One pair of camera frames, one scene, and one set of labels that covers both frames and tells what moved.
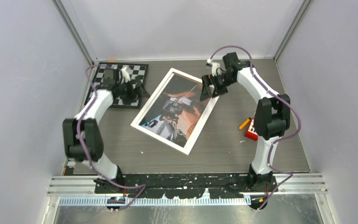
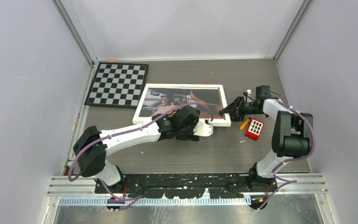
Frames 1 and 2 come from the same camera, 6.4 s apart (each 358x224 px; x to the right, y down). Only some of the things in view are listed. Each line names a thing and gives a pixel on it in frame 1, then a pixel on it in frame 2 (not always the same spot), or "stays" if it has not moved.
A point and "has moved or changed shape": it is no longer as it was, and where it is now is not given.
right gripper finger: x=205 y=93 -> x=230 y=109
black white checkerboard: x=126 y=81 stays
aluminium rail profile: x=284 y=185 stays
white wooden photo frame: x=175 y=115 has moved or changed shape
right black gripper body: x=221 y=81 -> x=243 y=108
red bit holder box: x=251 y=133 stays
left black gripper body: x=127 y=89 -> x=187 y=133
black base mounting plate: x=187 y=186 stays
